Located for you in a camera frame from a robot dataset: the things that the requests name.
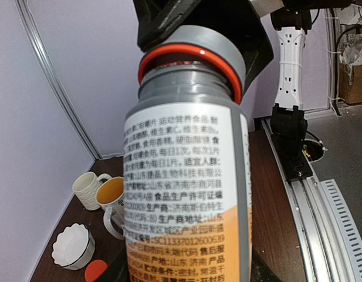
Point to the right aluminium frame post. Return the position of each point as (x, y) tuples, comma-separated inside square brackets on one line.
[(52, 78)]

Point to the aluminium front rail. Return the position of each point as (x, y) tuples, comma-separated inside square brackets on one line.
[(329, 240)]

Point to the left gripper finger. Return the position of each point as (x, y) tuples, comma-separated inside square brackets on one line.
[(260, 271)]

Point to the cream ribbed mug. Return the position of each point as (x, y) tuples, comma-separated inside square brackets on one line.
[(85, 189)]

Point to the cardboard box background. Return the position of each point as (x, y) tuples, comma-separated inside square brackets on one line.
[(350, 84)]

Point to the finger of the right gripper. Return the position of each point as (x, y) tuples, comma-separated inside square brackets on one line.
[(158, 20), (241, 24)]

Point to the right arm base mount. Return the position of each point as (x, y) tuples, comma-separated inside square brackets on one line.
[(295, 169)]

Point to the right circuit board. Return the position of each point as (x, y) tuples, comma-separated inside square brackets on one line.
[(314, 149)]

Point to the orange pill bottle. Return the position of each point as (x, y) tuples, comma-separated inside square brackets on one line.
[(94, 270)]

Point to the white fluted bowl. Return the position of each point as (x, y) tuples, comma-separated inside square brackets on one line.
[(74, 247)]

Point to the amber bottle grey cap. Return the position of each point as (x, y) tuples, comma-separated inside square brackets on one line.
[(187, 180)]

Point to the yellow inside patterned mug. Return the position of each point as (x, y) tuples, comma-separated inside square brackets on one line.
[(110, 197)]

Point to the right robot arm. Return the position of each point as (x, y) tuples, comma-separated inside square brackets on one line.
[(289, 73)]

